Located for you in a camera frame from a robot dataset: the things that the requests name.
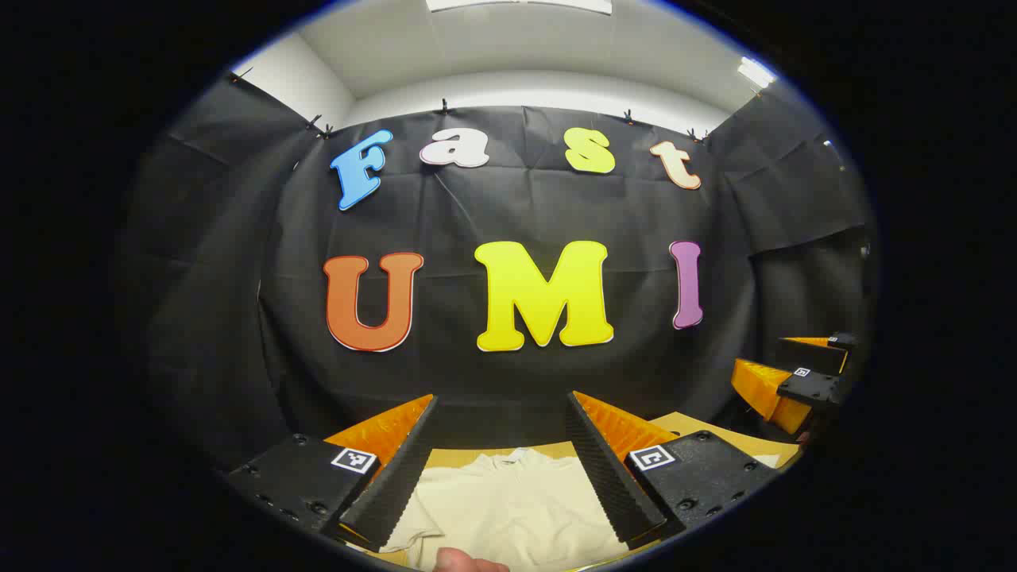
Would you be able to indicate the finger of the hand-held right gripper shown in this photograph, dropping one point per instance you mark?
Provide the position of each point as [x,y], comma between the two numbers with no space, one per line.
[810,388]
[810,355]

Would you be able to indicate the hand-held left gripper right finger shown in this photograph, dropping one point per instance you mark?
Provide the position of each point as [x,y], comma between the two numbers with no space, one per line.
[608,477]

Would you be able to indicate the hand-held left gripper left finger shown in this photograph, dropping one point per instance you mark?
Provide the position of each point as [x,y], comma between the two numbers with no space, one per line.
[401,477]

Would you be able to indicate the cream sweatshirt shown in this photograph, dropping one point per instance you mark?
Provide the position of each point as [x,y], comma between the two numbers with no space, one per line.
[516,508]

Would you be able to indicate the black backdrop cloth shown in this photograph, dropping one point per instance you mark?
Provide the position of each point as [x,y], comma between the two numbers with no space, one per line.
[493,381]

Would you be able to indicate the ceiling light panel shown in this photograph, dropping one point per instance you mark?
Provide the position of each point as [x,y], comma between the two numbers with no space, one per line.
[520,4]
[755,71]

